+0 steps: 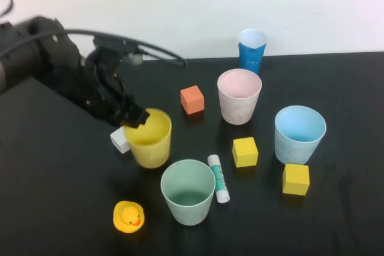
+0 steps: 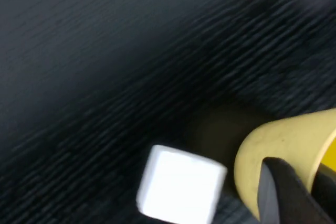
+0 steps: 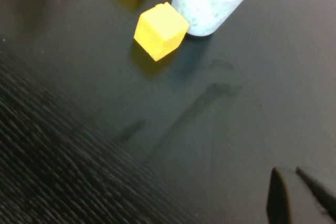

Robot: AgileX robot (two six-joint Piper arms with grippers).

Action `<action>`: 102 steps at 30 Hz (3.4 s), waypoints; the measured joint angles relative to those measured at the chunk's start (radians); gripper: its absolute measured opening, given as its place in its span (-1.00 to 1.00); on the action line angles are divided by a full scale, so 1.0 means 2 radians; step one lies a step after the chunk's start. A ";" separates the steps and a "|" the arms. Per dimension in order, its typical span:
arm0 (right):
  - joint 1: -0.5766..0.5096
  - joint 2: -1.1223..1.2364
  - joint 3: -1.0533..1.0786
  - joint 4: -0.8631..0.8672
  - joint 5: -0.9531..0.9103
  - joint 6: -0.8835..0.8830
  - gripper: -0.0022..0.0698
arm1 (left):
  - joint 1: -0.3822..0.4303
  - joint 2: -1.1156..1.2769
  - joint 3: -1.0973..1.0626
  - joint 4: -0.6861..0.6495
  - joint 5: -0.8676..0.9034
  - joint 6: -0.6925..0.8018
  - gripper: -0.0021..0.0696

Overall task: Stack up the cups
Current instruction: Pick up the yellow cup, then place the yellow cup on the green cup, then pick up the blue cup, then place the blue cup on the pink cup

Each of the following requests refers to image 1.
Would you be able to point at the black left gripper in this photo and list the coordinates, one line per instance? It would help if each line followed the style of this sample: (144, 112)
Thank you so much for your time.
(96, 94)

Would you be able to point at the yellow plastic cup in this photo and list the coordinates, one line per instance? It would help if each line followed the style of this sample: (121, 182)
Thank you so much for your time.
(151, 154)

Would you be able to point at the pink plastic cup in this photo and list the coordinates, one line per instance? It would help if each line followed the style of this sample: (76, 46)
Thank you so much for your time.
(237, 112)

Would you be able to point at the light blue plastic cup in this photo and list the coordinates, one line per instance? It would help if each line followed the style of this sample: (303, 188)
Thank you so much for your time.
(294, 151)

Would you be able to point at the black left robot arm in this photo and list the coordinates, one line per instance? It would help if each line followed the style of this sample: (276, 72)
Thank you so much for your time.
(27, 58)

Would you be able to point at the white foam cube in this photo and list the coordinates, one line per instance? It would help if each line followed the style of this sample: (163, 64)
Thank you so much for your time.
(119, 142)

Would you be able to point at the orange foam cube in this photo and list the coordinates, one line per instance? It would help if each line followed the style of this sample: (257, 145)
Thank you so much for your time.
(192, 101)

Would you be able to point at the yellow rubber duck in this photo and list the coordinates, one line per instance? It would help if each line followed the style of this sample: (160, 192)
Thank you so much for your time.
(129, 217)

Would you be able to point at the green plastic cup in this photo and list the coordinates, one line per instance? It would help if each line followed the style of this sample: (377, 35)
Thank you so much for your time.
(187, 212)

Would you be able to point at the white green glue stick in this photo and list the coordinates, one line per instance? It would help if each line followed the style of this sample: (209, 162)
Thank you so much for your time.
(221, 185)

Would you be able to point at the yellow foam cube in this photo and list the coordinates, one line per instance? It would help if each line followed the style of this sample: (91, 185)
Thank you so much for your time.
(245, 152)
(296, 179)

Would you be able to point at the blue taped cone glass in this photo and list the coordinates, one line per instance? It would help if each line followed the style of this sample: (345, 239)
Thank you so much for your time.
(250, 55)

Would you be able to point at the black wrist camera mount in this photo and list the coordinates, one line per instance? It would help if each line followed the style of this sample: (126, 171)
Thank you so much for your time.
(109, 44)

